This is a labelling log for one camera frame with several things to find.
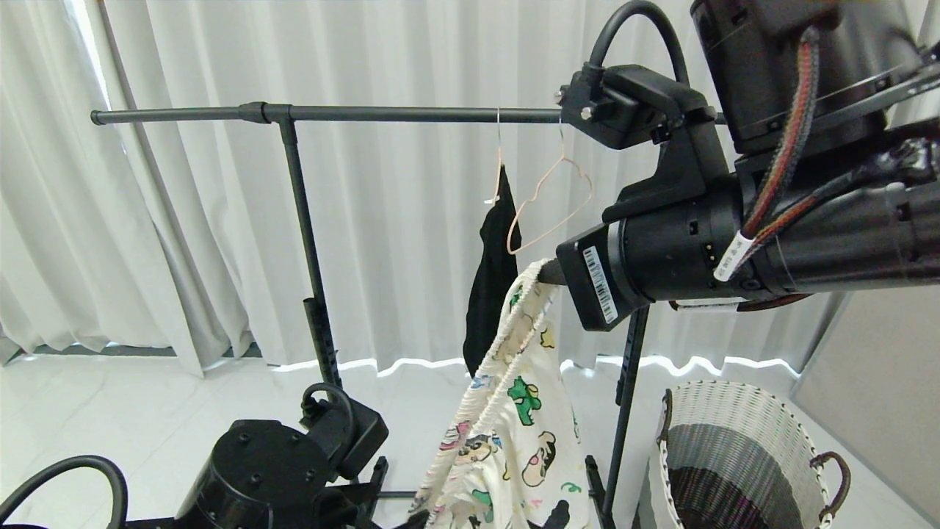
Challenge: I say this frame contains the white curtain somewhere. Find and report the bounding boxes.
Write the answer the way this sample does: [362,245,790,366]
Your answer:
[0,0,940,379]

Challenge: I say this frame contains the pink clothes hanger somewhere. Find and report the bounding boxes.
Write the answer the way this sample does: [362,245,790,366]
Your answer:
[483,109,507,206]
[505,118,594,256]

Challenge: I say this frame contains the black T-shirt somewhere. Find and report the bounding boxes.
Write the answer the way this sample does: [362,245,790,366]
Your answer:
[463,165,524,377]

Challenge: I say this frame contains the white laundry basket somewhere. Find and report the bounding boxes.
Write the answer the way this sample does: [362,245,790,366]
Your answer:
[648,380,853,529]

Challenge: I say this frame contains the black clothes rack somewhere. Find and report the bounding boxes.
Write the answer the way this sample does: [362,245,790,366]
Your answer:
[90,101,728,529]

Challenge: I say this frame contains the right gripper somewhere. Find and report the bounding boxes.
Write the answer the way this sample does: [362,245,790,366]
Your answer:
[556,187,759,332]

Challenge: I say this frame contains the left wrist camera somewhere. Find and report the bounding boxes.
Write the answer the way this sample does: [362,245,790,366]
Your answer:
[300,382,390,482]

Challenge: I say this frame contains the cream printed garment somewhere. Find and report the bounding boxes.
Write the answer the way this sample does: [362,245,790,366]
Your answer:
[408,257,594,529]

